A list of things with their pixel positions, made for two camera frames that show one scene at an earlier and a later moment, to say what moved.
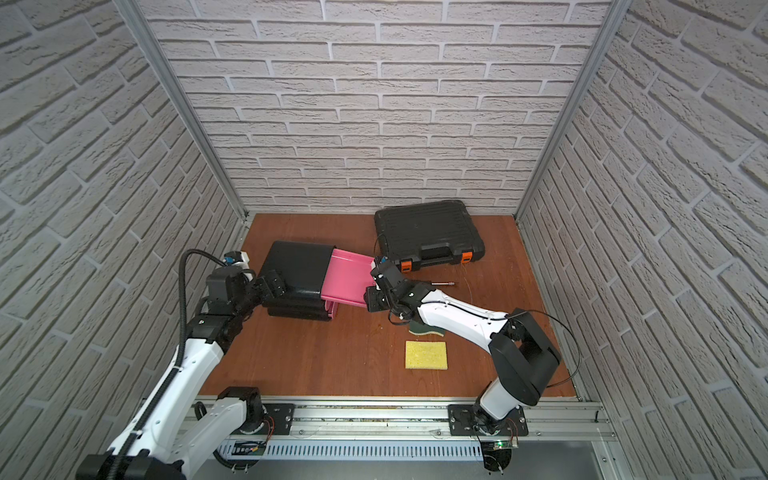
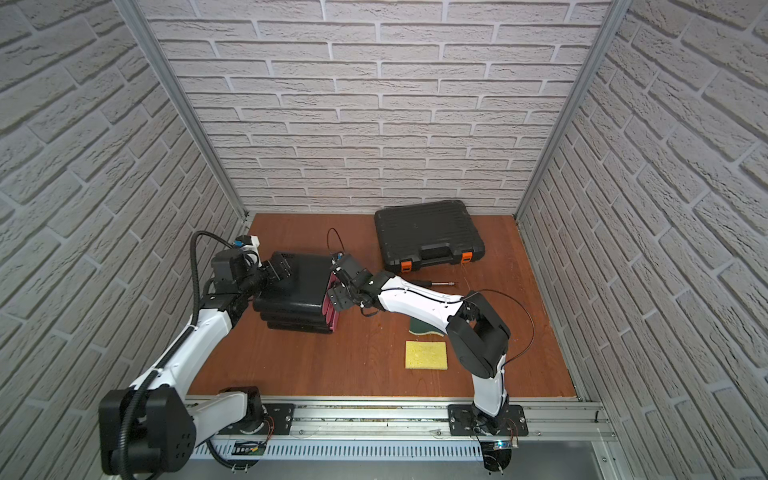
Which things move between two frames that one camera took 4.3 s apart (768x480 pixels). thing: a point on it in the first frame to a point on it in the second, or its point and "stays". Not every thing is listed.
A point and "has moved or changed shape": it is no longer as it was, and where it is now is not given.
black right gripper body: (376, 302) to (345, 298)
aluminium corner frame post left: (136, 14) stays
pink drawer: (346, 280) has moved or changed shape
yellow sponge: (426, 355) stays
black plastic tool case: (414, 235) stays
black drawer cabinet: (302, 268) has moved or changed shape
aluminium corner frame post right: (616, 17) stays
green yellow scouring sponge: (419, 328) stays
